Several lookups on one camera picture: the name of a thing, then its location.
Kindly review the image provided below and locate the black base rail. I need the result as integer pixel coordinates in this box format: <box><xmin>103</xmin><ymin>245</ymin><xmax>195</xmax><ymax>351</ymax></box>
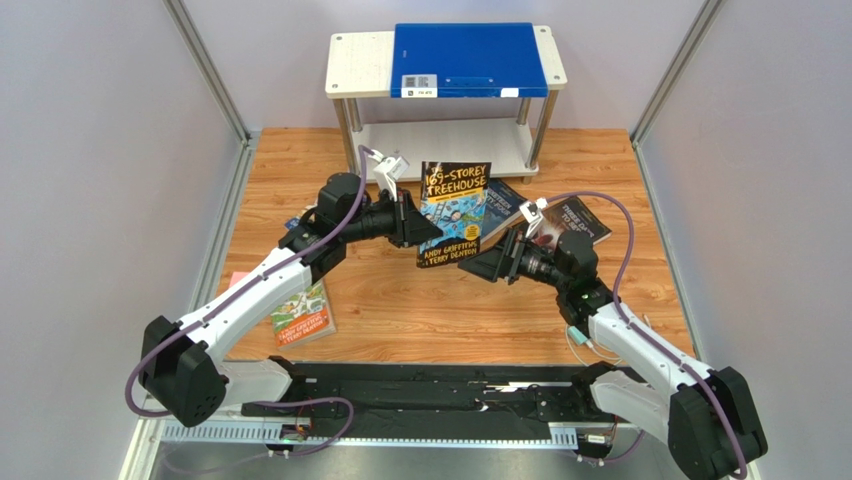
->
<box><xmin>241</xmin><ymin>362</ymin><xmax>615</xmax><ymax>441</ymax></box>

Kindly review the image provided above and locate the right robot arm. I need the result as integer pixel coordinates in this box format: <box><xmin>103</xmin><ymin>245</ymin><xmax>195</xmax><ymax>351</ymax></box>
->
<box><xmin>458</xmin><ymin>228</ymin><xmax>768</xmax><ymax>479</ymax></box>

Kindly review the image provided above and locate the black 169-Storey Treehouse book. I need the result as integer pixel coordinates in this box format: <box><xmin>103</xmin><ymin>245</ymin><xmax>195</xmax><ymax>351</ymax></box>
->
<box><xmin>417</xmin><ymin>161</ymin><xmax>491</xmax><ymax>269</ymax></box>

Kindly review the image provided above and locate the white two-tier shelf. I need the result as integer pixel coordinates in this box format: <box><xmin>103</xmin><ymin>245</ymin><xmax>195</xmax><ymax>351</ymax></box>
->
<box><xmin>325</xmin><ymin>23</ymin><xmax>567</xmax><ymax>181</ymax></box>

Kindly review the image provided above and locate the Nineteen Eighty-Four book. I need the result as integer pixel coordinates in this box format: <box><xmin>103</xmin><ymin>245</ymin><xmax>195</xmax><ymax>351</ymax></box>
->
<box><xmin>481</xmin><ymin>178</ymin><xmax>528</xmax><ymax>243</ymax></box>

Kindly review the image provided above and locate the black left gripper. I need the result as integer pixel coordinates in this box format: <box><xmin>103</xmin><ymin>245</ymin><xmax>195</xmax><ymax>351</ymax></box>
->
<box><xmin>341</xmin><ymin>186</ymin><xmax>443</xmax><ymax>248</ymax></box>

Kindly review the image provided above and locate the blue 91-Storey Treehouse book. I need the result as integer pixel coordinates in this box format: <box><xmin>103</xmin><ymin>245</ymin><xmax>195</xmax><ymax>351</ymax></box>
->
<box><xmin>284</xmin><ymin>210</ymin><xmax>311</xmax><ymax>230</ymax></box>

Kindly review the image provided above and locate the white cable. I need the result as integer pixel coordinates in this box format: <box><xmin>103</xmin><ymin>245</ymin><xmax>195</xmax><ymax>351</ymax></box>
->
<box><xmin>565</xmin><ymin>324</ymin><xmax>624</xmax><ymax>367</ymax></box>

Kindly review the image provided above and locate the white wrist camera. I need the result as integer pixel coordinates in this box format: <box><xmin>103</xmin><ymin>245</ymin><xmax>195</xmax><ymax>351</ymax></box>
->
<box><xmin>519</xmin><ymin>197</ymin><xmax>549</xmax><ymax>239</ymax></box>
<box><xmin>369</xmin><ymin>151</ymin><xmax>410</xmax><ymax>199</ymax></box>

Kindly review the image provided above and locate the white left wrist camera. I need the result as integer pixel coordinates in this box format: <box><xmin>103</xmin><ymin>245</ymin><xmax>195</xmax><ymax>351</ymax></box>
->
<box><xmin>369</xmin><ymin>151</ymin><xmax>410</xmax><ymax>199</ymax></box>

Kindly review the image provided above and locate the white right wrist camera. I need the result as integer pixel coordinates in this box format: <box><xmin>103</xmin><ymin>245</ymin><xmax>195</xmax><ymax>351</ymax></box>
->
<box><xmin>519</xmin><ymin>197</ymin><xmax>549</xmax><ymax>239</ymax></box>

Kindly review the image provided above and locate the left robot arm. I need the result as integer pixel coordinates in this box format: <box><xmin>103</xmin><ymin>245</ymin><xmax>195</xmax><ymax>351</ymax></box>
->
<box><xmin>125</xmin><ymin>173</ymin><xmax>442</xmax><ymax>427</ymax></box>

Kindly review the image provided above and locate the blue file folder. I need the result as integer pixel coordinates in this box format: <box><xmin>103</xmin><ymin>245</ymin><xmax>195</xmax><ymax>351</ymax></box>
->
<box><xmin>390</xmin><ymin>23</ymin><xmax>549</xmax><ymax>99</ymax></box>

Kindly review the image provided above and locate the Three Days to See book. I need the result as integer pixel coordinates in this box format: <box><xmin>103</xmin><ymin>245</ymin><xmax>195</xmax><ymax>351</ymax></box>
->
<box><xmin>530</xmin><ymin>196</ymin><xmax>612</xmax><ymax>250</ymax></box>

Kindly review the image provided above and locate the orange 78-Storey Treehouse book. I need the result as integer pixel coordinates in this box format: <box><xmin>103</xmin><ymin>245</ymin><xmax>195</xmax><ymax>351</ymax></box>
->
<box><xmin>269</xmin><ymin>280</ymin><xmax>337</xmax><ymax>350</ymax></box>

